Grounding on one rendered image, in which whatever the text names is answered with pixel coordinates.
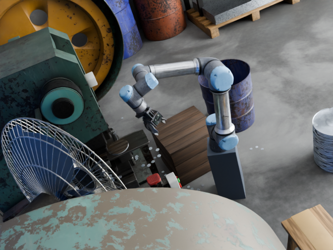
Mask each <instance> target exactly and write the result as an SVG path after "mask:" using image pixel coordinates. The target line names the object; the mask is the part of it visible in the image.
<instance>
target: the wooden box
mask: <svg viewBox="0 0 333 250"><path fill-rule="evenodd" d="M206 118H207V117H206V116H205V115H204V114H202V113H201V112H200V111H199V110H198V109H197V108H196V107H195V106H192V107H190V108H188V109H186V110H184V111H182V112H180V113H178V114H176V115H174V116H172V117H171V118H169V119H167V120H166V121H165V124H164V123H162V122H161V123H159V124H158V125H156V127H154V128H155V129H156V130H157V131H158V132H159V133H158V135H155V134H153V133H152V136H153V138H154V141H155V143H156V146H157V148H159V154H161V159H162V161H163V162H164V163H165V165H166V166H167V167H168V169H169V170H170V171H171V173H172V172H173V173H174V175H175V176H177V177H178V178H179V180H180V184H181V186H182V187H183V186H185V185H186V184H188V183H190V182H192V181H194V180H195V179H197V178H199V177H201V176H202V175H204V174H206V173H208V172H209V171H211V167H210V164H209V160H208V157H207V137H210V136H209V133H208V129H207V125H206Z"/></svg>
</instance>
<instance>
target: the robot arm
mask: <svg viewBox="0 0 333 250"><path fill-rule="evenodd" d="M191 74H195V75H196V76H198V75H202V76H205V77H206V78H207V80H208V83H209V90H210V91H211V92H212V93H213V99H214V108H215V114H211V115H209V116H208V117H207V118H206V125H207V129H208V133H209V136H210V139H209V147H210V149H211V150H212V151H213V152H216V153H222V152H225V151H228V150H231V149H233V148H234V147H235V146H236V145H237V144H238V137H237V135H236V134H235V128H234V124H232V123H231V114H230V104H229V93H228V91H229V90H230V89H231V85H232V84H233V75H232V73H231V71H230V70H229V69H228V68H227V67H226V66H225V65H224V64H223V63H222V62H221V61H220V60H218V59H216V58H212V57H202V58H194V59H193V60H192V61H184V62H172V63H164V64H156V65H148V66H143V65H142V64H136V65H134V66H133V68H132V75H133V77H134V78H135V80H136V83H135V84H134V85H133V86H130V85H126V86H124V87H122V88H121V90H120V92H119V96H120V97H121V98H122V99H123V101H124V102H125V103H127V104H128V105H129V106H130V107H131V109H132V110H133V111H135V112H136V116H135V117H137V118H138V119H139V118H140V117H142V119H143V121H144V122H143V123H144V125H145V128H146V129H147V130H149V131H150V132H152V133H153V134H155V135H158V133H159V132H158V131H157V130H156V129H155V128H154V127H156V125H158V124H159V122H160V121H161V122H162V123H164V124H165V121H166V119H163V116H162V115H161V114H160V112H159V111H156V110H152V109H151V108H150V107H149V106H148V104H147V103H146V102H145V101H144V100H143V98H142V97H143V96H145V95H146V94H147V93H148V92H150V91H151V90H152V89H154V88H155V87H156V86H157V85H158V81H157V79H159V78H167V77H175V76H183V75H191Z"/></svg>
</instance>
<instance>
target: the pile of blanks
mask: <svg viewBox="0 0 333 250"><path fill-rule="evenodd" d="M312 131H313V148H314V160H315V163H316V164H317V166H319V167H320V168H321V169H322V170H324V171H327V172H330V173H333V137H328V136H325V135H322V134H320V133H318V132H317V131H316V130H315V129H314V127H313V128H312Z"/></svg>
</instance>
